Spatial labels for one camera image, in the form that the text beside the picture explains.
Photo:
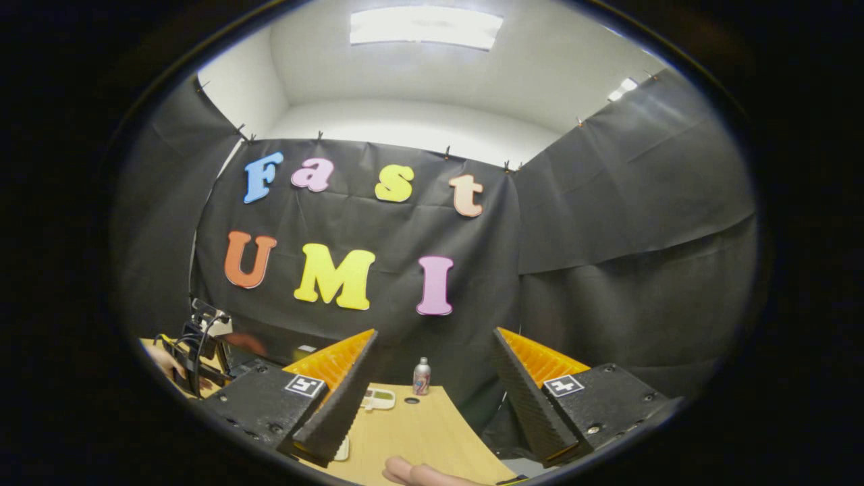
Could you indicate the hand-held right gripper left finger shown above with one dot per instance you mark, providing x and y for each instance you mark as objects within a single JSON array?
[{"x": 347, "y": 398}]

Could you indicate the silver printed bottle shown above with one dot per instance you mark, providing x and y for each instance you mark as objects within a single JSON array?
[{"x": 421, "y": 378}]

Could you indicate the white divided tray with beans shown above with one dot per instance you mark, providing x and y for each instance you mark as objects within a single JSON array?
[{"x": 379, "y": 399}]

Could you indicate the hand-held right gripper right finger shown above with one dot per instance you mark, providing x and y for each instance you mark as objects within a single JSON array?
[{"x": 523, "y": 398}]

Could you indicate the wide ceiling light panel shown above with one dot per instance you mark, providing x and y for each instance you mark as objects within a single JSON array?
[{"x": 425, "y": 27}]

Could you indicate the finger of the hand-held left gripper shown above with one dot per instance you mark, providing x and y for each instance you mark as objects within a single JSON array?
[{"x": 246, "y": 343}]

